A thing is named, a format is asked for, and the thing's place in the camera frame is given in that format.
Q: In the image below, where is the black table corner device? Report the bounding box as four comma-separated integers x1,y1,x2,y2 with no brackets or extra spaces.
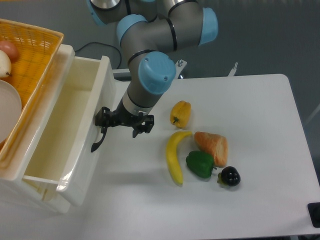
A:
307,202,320,228

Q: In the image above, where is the white drawer cabinet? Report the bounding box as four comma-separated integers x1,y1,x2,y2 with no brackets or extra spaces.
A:
0,44,75,213

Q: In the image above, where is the white table leg bracket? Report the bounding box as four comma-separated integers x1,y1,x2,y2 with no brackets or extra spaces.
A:
228,62,238,77

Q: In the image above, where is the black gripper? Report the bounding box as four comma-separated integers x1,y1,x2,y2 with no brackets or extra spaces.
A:
94,101,155,138

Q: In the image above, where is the croissant bread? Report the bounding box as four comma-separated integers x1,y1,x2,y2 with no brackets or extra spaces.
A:
193,131,229,168

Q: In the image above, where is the yellow woven basket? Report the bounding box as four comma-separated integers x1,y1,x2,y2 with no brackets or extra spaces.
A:
0,19,64,169

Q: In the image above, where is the white pear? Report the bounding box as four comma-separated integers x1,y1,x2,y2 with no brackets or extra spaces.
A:
0,50,12,78

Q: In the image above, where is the white plate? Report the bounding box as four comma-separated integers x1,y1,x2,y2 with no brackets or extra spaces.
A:
0,80,22,143

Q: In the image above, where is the green bell pepper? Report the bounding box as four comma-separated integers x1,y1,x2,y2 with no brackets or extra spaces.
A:
185,150,216,179

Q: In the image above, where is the dark purple eggplant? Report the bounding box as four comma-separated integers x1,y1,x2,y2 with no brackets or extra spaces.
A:
217,166,241,187

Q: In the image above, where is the black floor cable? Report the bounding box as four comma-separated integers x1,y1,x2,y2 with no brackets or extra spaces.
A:
74,41,123,70

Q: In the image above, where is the yellow bell pepper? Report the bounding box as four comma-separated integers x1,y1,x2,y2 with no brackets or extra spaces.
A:
169,100,192,129

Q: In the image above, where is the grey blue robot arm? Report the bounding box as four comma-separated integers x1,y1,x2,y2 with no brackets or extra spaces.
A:
88,0,219,136

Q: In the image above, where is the red apple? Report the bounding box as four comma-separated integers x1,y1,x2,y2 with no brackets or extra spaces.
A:
0,40,20,62

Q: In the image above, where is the yellow banana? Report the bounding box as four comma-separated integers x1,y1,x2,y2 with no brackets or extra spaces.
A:
165,131,193,186

